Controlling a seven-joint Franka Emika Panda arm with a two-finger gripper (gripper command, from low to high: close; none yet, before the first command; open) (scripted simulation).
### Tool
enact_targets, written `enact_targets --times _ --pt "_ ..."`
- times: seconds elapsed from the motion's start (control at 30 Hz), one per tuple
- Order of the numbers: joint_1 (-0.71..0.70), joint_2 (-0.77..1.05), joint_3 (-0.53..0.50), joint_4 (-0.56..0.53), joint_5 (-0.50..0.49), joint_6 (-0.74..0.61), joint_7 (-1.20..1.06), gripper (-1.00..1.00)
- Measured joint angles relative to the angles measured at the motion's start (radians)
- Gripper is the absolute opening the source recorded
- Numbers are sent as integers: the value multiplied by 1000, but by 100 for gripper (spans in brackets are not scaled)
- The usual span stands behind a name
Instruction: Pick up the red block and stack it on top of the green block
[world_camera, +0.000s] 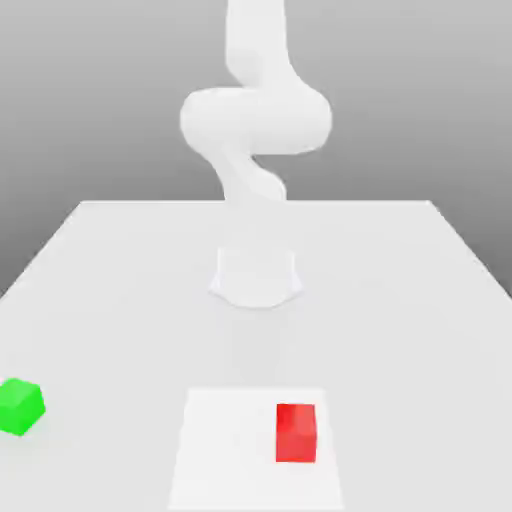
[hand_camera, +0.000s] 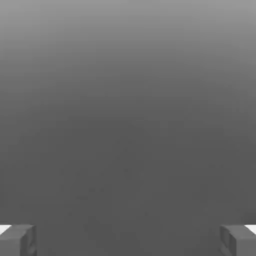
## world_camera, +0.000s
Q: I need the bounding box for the small red cube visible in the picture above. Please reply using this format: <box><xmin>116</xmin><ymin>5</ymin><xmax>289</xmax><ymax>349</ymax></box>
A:
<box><xmin>274</xmin><ymin>402</ymin><xmax>318</xmax><ymax>464</ymax></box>

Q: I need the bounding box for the small green cube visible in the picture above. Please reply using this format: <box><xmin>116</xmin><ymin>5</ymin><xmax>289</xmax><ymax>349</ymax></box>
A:
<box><xmin>0</xmin><ymin>377</ymin><xmax>47</xmax><ymax>437</ymax></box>

